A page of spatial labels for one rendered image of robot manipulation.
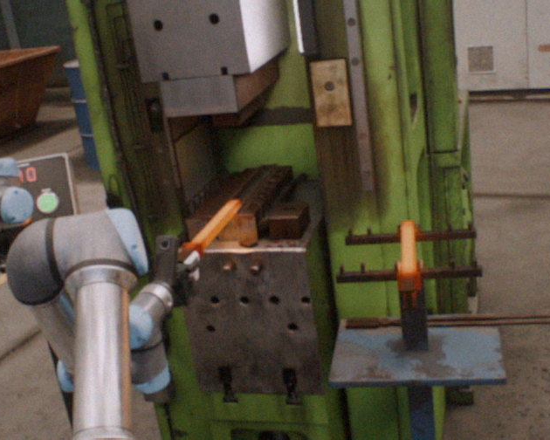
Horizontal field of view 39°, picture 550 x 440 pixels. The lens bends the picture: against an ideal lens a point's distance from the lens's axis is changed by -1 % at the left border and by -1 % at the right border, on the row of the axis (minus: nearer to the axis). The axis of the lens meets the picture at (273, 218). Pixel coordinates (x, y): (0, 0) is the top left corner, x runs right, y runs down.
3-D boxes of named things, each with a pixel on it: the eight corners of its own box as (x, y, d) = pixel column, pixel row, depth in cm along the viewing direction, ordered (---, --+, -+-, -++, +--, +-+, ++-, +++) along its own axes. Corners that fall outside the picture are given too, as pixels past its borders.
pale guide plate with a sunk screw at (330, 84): (350, 125, 202) (343, 60, 196) (317, 127, 205) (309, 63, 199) (352, 122, 204) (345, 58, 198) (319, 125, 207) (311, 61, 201)
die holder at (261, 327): (325, 395, 214) (305, 248, 199) (197, 391, 225) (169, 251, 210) (358, 301, 264) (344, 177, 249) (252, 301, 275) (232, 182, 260)
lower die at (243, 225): (257, 240, 208) (253, 210, 205) (189, 242, 214) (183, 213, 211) (294, 188, 246) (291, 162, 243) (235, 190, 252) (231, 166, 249)
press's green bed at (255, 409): (341, 526, 231) (324, 395, 214) (224, 516, 242) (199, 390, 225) (369, 416, 280) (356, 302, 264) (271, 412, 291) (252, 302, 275)
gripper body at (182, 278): (168, 294, 179) (146, 319, 168) (161, 260, 176) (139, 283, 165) (198, 294, 177) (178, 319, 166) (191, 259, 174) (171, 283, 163)
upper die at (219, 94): (237, 112, 196) (232, 74, 193) (166, 117, 202) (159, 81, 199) (279, 77, 233) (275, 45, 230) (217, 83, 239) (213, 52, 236)
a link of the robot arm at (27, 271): (-25, 268, 122) (65, 409, 159) (43, 257, 122) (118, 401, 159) (-17, 213, 130) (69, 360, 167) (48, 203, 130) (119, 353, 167)
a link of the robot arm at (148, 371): (121, 381, 166) (111, 336, 162) (173, 373, 166) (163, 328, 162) (116, 401, 158) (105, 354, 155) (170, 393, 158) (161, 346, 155)
